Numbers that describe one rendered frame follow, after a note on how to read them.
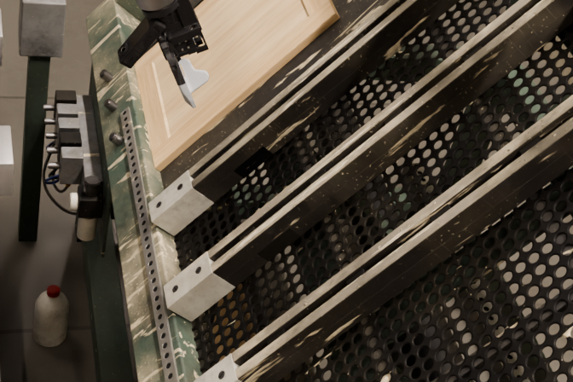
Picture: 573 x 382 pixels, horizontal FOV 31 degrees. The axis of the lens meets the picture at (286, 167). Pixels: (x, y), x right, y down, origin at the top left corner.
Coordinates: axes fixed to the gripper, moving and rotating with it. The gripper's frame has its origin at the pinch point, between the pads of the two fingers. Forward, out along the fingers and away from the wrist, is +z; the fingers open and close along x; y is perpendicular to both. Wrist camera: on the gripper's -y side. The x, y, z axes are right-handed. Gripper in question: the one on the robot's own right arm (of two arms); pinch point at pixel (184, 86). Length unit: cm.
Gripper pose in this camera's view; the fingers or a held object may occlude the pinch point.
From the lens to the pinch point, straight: 201.4
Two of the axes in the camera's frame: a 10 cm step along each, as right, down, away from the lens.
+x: -2.4, -6.4, 7.3
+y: 9.3, -3.6, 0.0
